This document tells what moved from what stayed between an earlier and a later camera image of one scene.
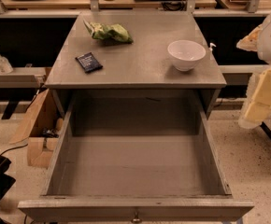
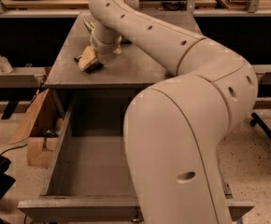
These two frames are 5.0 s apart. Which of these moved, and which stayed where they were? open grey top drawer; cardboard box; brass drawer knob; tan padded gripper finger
Moved: tan padded gripper finger
Stayed: brass drawer knob; cardboard box; open grey top drawer
